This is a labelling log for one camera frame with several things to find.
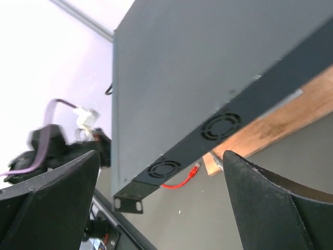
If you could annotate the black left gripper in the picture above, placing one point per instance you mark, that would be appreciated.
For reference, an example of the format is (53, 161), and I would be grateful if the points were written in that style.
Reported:
(100, 143)

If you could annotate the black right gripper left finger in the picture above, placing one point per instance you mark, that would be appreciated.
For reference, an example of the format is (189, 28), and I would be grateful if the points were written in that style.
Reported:
(50, 211)

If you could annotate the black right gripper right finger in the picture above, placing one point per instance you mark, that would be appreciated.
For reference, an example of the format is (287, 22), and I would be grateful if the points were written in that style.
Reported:
(273, 212)

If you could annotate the wooden board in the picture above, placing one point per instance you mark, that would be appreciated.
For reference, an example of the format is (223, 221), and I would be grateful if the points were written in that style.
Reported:
(314, 103)

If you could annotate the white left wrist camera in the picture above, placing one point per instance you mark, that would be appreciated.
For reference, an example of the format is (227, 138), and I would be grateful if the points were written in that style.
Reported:
(85, 122)

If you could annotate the aluminium frame rail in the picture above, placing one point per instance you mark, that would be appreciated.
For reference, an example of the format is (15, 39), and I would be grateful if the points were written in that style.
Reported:
(84, 19)

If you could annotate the teal network switch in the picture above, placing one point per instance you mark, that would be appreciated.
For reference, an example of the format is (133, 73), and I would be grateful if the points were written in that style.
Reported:
(187, 75)

